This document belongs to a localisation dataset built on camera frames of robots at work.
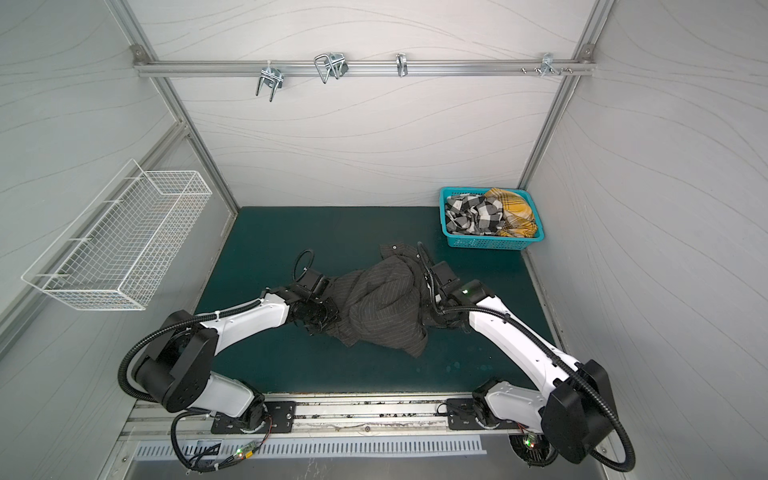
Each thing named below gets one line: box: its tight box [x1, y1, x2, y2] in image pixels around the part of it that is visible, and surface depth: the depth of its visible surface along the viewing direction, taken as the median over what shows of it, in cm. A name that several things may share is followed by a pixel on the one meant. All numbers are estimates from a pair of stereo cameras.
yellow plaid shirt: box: [484, 188, 538, 238], surface depth 106 cm
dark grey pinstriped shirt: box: [325, 243, 455, 357], surface depth 87 cm
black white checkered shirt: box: [445, 193, 505, 235], surface depth 109 cm
